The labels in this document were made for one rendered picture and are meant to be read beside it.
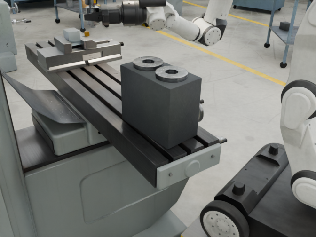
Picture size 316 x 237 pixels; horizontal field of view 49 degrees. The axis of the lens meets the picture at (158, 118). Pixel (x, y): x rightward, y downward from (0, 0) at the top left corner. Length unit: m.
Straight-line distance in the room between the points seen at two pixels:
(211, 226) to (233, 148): 1.36
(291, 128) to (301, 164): 0.18
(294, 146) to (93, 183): 0.80
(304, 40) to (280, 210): 0.66
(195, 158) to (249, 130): 2.09
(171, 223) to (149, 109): 0.98
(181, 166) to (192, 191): 1.38
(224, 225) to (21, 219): 0.76
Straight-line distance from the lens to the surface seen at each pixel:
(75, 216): 1.50
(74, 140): 1.30
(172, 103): 0.90
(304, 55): 1.24
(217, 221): 1.45
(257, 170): 1.60
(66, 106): 1.37
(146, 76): 0.94
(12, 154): 1.20
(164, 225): 1.83
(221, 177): 2.46
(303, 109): 1.24
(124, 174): 1.51
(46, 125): 1.34
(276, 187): 1.57
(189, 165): 0.96
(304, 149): 1.37
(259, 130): 3.06
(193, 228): 1.55
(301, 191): 1.40
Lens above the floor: 1.54
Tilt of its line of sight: 30 degrees down
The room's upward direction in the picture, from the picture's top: 1 degrees clockwise
